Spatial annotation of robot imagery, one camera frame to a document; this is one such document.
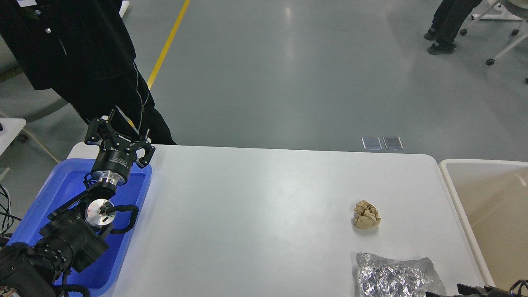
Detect white rolling chair base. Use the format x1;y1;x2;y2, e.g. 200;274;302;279
460;0;528;66

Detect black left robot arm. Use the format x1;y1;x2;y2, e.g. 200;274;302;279
1;112;156;297

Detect white side table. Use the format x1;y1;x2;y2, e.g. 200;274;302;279
0;117;26;155

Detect left metal floor plate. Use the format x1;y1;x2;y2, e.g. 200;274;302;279
361;137;383;151

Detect beige plastic bin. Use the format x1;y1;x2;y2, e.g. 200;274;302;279
439;159;528;290

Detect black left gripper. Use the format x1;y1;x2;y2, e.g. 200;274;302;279
85;109;156;186

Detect grey office chair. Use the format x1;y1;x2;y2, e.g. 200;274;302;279
0;39;68;124

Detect aluminium foil sheet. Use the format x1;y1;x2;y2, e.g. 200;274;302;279
355;252;446;297

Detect blue plastic tray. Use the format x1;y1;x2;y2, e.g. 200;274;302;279
8;158;152;297

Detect metal floor plate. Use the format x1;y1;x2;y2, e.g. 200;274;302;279
383;136;404;151
361;137;383;151

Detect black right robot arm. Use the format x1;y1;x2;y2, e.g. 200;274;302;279
453;279;528;297

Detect right metal floor plate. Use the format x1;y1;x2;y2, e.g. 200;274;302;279
383;136;404;151

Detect person in black clothes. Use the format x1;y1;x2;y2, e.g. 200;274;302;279
0;0;175;145

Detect white flat box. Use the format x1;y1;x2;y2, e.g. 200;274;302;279
119;0;130;18

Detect background person black trousers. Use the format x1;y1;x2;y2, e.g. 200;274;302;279
424;0;481;55

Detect crumpled brown paper ball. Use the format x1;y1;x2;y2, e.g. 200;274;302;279
352;200;382;229

